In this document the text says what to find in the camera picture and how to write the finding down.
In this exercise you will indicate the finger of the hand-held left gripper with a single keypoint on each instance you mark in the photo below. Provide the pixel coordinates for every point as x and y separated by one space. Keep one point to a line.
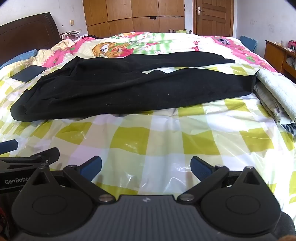
8 146
47 154

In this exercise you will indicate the light green folded cloth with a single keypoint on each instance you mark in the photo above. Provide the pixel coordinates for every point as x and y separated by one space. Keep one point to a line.
275 92

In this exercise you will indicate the blue foam mat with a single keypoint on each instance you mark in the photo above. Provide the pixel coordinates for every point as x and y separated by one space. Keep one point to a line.
248 42

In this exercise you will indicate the grey knit garment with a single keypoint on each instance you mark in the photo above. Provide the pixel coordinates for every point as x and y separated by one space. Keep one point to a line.
289 128

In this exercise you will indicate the cream blanket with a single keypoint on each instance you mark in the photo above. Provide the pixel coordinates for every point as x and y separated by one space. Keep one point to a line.
64 44

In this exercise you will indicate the wooden cabinet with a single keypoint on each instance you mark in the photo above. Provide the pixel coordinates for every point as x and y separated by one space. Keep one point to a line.
274 53

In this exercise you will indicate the black pants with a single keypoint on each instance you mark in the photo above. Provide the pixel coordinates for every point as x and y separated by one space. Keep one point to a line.
115 81

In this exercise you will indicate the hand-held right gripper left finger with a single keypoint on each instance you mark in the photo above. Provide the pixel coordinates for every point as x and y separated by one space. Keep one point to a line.
92 167

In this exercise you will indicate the white pink bag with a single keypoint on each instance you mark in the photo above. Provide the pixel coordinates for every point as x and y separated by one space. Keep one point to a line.
69 34

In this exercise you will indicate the blue pillow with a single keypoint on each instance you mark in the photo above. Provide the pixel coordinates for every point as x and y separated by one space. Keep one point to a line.
20 56

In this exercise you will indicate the wooden wardrobe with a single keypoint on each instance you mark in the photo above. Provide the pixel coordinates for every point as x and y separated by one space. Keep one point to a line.
138 14

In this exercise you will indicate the cartoon printed quilt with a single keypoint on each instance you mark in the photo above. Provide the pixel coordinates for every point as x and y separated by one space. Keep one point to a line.
161 44

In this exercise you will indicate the yellow checked plastic sheet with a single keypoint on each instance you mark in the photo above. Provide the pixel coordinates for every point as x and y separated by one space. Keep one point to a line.
138 139

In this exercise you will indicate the dark wooden headboard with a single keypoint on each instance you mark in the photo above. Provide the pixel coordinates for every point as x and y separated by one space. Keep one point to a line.
23 34

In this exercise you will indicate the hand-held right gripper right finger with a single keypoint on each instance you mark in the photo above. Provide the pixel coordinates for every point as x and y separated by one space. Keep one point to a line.
200 167

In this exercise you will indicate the wooden door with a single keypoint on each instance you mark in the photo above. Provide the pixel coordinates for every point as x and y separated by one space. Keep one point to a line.
212 18

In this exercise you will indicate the small dark garment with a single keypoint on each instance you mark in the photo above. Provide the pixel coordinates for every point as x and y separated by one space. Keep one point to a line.
93 36

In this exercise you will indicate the dark blue notebook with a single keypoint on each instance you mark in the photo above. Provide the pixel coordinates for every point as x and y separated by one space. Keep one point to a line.
29 73

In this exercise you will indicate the pink object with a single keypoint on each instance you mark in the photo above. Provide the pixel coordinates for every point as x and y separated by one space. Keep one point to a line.
292 44

